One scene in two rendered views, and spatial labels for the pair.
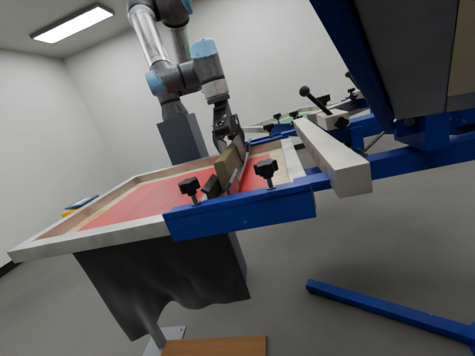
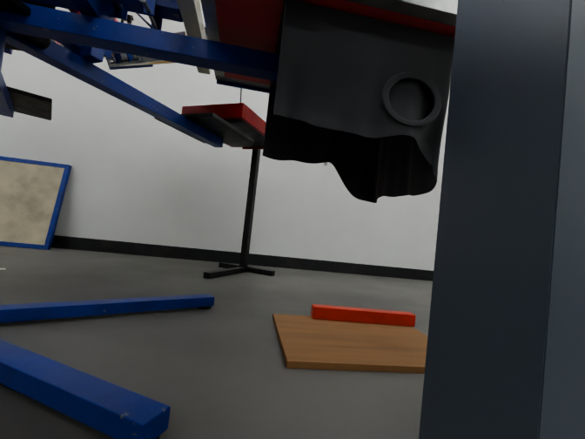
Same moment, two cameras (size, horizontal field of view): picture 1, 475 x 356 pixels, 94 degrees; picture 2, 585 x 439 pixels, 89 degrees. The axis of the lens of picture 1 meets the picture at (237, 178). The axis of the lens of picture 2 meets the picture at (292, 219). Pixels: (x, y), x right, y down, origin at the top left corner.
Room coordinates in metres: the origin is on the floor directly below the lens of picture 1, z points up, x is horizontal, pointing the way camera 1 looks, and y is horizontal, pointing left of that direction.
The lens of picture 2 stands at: (1.61, -0.25, 0.38)
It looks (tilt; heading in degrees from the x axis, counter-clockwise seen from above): 2 degrees up; 157
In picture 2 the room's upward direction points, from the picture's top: 6 degrees clockwise
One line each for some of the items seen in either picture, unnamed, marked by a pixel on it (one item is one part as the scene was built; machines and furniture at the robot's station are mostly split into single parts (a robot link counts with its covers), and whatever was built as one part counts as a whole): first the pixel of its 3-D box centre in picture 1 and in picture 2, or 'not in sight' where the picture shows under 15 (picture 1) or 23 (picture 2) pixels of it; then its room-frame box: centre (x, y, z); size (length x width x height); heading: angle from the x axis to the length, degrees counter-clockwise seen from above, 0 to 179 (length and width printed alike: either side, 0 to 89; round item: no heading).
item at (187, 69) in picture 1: (198, 72); not in sight; (0.81, 0.02, 1.30); 0.11 x 0.11 x 0.08; 10
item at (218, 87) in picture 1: (215, 90); not in sight; (0.71, -0.01, 1.23); 0.08 x 0.08 x 0.05
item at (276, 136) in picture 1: (254, 148); not in sight; (0.96, -0.11, 0.98); 0.30 x 0.05 x 0.07; 76
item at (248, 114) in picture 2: not in sight; (236, 128); (-0.53, 0.14, 1.06); 0.61 x 0.46 x 0.12; 136
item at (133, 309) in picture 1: (168, 285); (322, 142); (0.56, 0.29, 0.74); 0.46 x 0.04 x 0.42; 76
